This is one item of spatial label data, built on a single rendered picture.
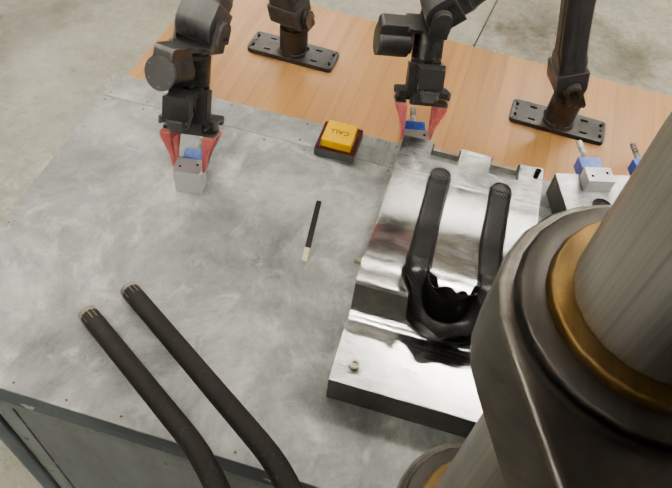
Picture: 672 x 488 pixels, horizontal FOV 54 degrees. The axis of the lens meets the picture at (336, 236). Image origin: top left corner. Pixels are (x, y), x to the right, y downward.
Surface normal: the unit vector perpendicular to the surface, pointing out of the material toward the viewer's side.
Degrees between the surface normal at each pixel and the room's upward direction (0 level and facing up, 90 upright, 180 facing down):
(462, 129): 0
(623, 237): 90
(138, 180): 0
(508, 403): 90
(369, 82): 0
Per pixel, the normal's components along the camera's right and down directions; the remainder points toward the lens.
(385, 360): 0.07, -0.61
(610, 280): -0.99, 0.07
